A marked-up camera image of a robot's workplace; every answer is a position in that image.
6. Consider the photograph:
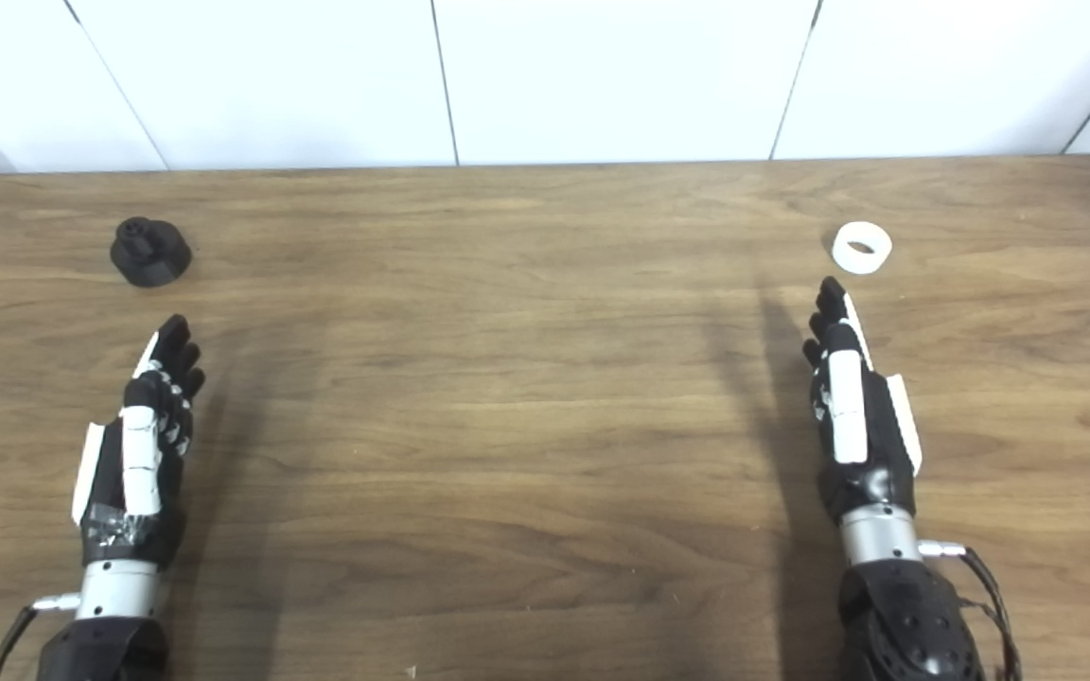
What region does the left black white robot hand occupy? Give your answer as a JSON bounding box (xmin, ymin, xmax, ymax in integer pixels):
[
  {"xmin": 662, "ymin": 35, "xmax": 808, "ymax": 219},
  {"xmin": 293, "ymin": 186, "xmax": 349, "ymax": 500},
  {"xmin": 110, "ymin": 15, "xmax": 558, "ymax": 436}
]
[{"xmin": 70, "ymin": 314, "xmax": 207, "ymax": 571}]

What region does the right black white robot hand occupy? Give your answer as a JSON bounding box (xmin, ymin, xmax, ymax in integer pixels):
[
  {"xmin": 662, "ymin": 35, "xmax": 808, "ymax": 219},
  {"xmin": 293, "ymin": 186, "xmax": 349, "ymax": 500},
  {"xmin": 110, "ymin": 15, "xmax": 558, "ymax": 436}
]
[{"xmin": 801, "ymin": 276, "xmax": 924, "ymax": 526}]

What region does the white plastic ring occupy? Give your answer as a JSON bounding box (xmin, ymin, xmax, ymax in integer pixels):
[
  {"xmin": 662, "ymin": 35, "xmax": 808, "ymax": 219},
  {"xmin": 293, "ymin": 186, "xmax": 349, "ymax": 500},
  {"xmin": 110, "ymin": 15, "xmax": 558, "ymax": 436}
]
[{"xmin": 831, "ymin": 221, "xmax": 894, "ymax": 276}]

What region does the round black plastic part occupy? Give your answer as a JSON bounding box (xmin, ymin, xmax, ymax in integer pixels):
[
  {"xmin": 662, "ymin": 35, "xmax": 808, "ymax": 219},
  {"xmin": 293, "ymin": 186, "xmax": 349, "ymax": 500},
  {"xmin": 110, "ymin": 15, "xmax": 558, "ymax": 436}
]
[{"xmin": 110, "ymin": 217, "xmax": 194, "ymax": 288}]

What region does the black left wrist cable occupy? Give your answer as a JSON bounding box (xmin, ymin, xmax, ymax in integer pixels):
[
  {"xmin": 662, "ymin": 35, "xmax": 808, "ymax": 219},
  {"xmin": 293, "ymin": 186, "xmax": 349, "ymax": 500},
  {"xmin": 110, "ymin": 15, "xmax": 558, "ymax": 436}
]
[{"xmin": 0, "ymin": 593, "xmax": 82, "ymax": 681}]

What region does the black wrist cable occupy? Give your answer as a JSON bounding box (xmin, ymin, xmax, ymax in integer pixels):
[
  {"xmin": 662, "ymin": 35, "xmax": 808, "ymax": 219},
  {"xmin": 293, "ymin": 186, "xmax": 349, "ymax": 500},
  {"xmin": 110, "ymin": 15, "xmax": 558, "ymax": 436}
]
[
  {"xmin": 0, "ymin": 593, "xmax": 82, "ymax": 681},
  {"xmin": 919, "ymin": 539, "xmax": 1024, "ymax": 681}
]

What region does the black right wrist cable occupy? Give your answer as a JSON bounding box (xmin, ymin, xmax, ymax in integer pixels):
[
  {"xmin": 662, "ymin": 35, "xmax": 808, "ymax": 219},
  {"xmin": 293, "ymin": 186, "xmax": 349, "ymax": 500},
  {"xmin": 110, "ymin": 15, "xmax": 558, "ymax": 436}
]
[{"xmin": 919, "ymin": 539, "xmax": 1024, "ymax": 681}]

